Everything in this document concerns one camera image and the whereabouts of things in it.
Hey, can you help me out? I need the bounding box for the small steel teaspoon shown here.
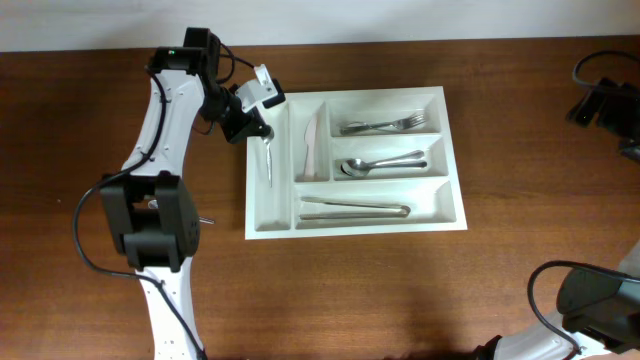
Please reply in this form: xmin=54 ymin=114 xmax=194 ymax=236
xmin=262 ymin=132 xmax=275 ymax=187
xmin=147 ymin=199 xmax=215 ymax=225

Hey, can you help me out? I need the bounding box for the steel fork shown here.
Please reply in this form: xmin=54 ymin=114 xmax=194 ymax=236
xmin=339 ymin=122 xmax=393 ymax=136
xmin=338 ymin=113 xmax=427 ymax=136

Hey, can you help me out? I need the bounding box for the steel tablespoon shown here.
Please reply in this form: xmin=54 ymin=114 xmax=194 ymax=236
xmin=340 ymin=159 xmax=428 ymax=177
xmin=340 ymin=150 xmax=428 ymax=165

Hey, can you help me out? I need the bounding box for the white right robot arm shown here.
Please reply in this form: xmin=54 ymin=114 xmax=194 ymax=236
xmin=469 ymin=78 xmax=639 ymax=359

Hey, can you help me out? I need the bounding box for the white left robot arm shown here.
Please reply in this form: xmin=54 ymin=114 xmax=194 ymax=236
xmin=98 ymin=27 xmax=285 ymax=359

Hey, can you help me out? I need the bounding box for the white cutlery tray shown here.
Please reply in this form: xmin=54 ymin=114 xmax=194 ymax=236
xmin=245 ymin=86 xmax=467 ymax=240

